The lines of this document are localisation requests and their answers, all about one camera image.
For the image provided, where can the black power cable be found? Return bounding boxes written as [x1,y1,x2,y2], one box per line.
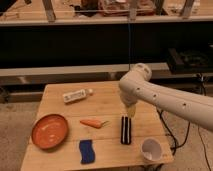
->
[156,108,213,171]

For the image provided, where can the orange toy carrot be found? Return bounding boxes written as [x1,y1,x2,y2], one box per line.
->
[80,119,104,129]

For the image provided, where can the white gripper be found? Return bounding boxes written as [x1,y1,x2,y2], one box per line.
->
[120,89,138,118]

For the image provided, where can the orange plate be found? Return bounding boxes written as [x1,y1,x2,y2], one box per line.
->
[31,114,69,149]

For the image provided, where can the wooden table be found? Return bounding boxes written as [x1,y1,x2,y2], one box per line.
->
[21,81,173,171]

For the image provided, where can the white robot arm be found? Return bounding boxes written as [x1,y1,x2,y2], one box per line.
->
[118,63,213,132]

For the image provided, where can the long metal bench rail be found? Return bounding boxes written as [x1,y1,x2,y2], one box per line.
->
[0,63,169,77]

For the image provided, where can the blue sponge cloth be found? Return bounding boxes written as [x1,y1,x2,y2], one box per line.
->
[79,140,95,164]

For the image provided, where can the blue vertical cable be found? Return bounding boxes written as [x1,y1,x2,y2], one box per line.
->
[127,19,132,73]

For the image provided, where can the white cup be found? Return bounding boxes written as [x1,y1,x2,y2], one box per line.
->
[140,138,163,162]

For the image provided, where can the upper wooden shelf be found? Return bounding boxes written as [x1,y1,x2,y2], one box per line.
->
[0,0,213,27]

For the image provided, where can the black box on bench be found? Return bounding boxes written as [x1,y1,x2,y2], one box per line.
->
[167,48,213,74]

